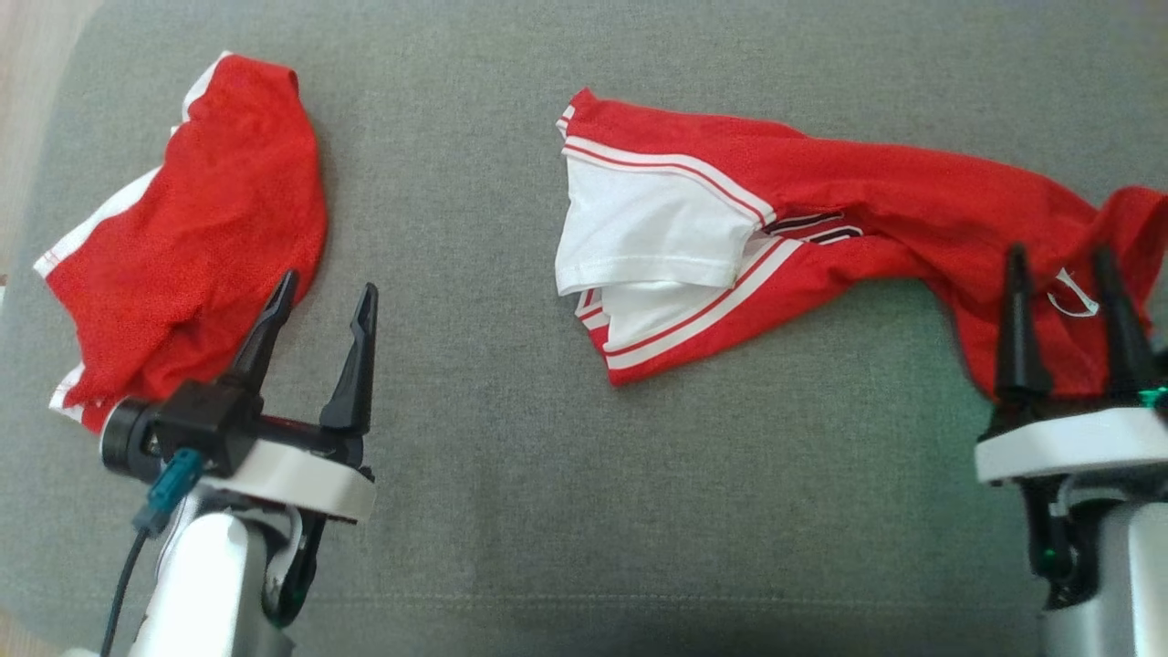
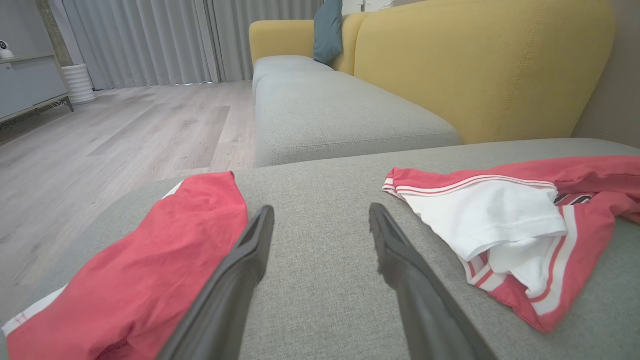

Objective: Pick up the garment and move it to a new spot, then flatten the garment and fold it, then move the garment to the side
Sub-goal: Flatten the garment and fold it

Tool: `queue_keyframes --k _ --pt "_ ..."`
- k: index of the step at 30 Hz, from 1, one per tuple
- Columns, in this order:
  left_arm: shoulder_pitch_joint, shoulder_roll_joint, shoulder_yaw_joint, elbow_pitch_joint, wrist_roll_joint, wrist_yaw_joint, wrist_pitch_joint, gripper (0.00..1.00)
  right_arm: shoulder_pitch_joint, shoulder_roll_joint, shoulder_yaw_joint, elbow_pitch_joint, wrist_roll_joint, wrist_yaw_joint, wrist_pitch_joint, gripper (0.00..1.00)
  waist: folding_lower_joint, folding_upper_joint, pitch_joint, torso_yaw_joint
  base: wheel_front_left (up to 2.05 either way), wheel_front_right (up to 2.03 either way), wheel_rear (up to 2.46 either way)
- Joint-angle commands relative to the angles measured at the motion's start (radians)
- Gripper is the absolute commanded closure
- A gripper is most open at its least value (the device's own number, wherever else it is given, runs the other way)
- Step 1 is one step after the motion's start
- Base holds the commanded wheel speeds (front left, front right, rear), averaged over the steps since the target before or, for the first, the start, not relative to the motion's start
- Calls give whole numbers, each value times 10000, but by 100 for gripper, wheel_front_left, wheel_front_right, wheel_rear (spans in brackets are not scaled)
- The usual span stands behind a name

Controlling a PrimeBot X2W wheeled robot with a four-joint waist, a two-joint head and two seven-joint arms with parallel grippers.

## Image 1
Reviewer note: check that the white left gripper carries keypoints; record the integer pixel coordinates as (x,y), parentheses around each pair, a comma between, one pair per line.
(292,474)

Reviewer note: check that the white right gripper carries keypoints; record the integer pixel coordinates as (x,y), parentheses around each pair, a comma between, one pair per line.
(1068,443)

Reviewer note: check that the red shorts white side stripe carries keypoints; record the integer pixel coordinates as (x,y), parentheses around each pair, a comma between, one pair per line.
(201,228)

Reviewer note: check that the red white sleeved t-shirt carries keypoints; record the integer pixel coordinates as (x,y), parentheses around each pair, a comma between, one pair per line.
(867,201)

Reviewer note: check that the large grey sofa chaise cushion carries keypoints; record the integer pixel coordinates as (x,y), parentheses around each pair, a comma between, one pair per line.
(584,502)

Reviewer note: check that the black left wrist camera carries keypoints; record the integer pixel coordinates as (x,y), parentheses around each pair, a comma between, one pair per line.
(196,424)

